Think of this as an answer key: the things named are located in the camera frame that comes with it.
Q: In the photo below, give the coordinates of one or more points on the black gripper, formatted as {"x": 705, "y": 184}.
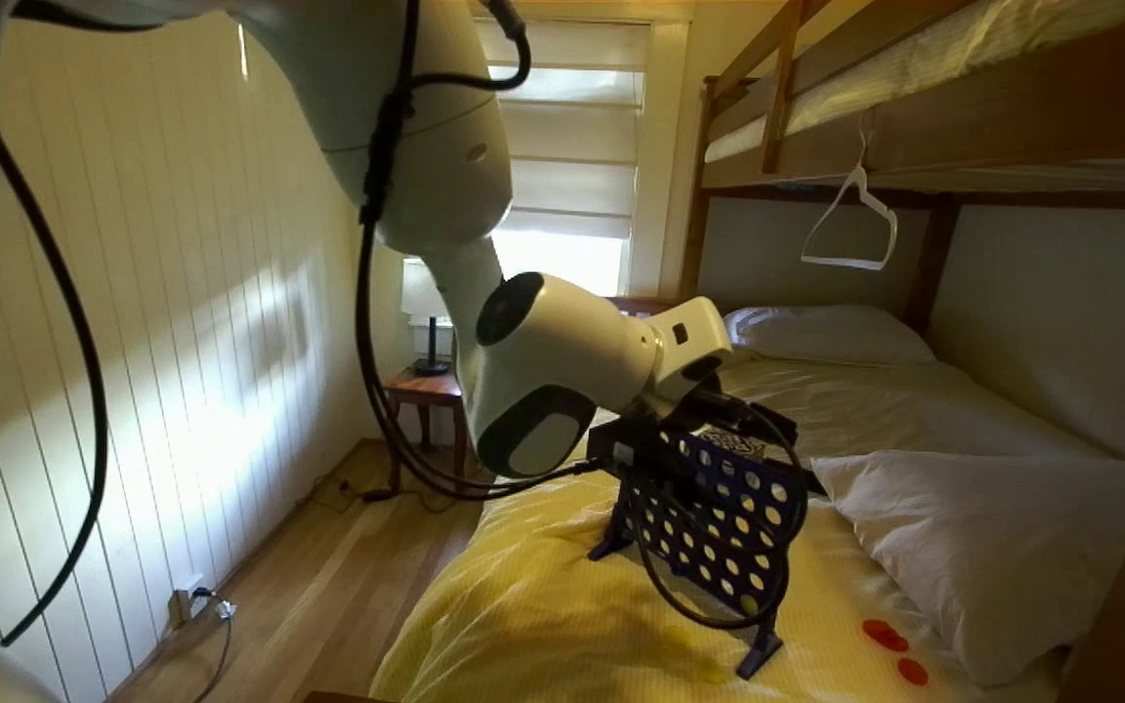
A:
{"x": 705, "y": 414}

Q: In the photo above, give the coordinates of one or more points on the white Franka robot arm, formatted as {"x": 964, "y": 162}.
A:
{"x": 446, "y": 158}

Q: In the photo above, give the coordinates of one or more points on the dark blue connect four grid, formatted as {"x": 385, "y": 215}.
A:
{"x": 760, "y": 652}

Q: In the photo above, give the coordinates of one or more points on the red game chip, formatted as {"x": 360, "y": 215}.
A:
{"x": 885, "y": 634}
{"x": 911, "y": 668}

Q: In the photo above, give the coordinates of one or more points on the flat white pillow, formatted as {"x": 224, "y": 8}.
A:
{"x": 835, "y": 336}

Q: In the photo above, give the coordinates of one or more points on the white plastic coat hanger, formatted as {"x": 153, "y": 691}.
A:
{"x": 850, "y": 263}

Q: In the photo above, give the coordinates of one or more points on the large white pillow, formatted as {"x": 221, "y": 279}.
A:
{"x": 1005, "y": 548}

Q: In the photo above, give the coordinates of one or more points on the pale yellow duvet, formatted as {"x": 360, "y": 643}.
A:
{"x": 523, "y": 609}

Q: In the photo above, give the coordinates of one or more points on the small wooden bedside table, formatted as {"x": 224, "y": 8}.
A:
{"x": 428, "y": 387}

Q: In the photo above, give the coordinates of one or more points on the white shade table lamp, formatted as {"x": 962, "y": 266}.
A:
{"x": 432, "y": 353}

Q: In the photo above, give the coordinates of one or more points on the bunk mattress with bedding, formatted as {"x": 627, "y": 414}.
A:
{"x": 979, "y": 39}

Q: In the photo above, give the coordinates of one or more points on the wooden bunk bed frame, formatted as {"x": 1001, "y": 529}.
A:
{"x": 1044, "y": 110}

